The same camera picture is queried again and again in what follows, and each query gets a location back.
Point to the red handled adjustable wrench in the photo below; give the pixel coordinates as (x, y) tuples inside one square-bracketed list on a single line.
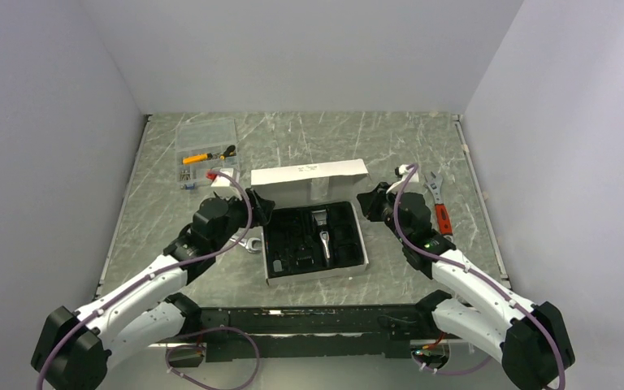
[(433, 183)]

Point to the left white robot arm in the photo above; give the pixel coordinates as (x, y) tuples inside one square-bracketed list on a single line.
[(77, 348)]

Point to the black yellow small tool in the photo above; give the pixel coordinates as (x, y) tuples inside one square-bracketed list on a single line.
[(229, 152)]

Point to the white hair clipper box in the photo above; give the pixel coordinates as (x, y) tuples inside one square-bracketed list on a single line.
[(292, 250)]

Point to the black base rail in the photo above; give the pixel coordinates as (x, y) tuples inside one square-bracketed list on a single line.
[(390, 331)]

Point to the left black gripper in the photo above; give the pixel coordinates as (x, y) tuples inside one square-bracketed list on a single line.
[(262, 209)]

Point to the silver combination wrench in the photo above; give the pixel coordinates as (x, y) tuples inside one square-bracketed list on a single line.
[(252, 245)]

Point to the clear plastic organizer box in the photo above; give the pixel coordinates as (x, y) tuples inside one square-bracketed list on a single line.
[(203, 146)]

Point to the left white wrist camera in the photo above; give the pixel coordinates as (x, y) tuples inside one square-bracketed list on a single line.
[(222, 178)]

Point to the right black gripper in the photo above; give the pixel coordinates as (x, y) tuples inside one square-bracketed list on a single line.
[(371, 201)]

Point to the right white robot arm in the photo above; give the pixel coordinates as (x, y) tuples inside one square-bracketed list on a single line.
[(528, 339)]

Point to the black silver hair clipper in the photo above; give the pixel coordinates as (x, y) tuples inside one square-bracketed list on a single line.
[(320, 218)]

